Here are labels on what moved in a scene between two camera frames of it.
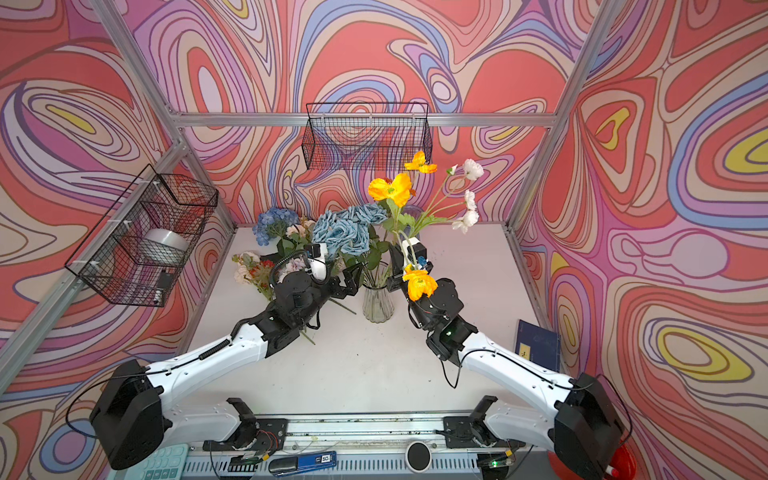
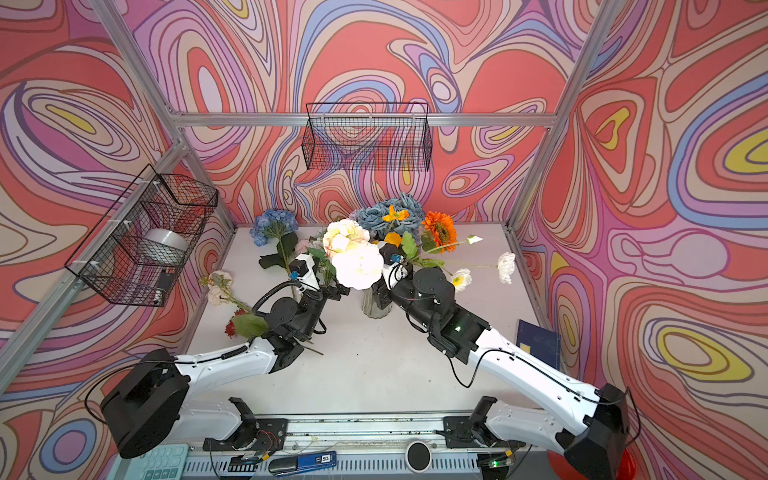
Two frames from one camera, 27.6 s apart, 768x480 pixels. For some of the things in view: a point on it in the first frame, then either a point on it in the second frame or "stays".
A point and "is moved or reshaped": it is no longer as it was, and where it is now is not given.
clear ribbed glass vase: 378,304 stays
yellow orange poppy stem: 395,192 is moved or reshaped
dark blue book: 538,345 stays
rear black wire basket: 366,136 stays
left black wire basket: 139,252 stays
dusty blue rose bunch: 350,231 -> 400,214
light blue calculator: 166,463 stays
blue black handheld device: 286,465 stays
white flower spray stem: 465,214 -> 461,278
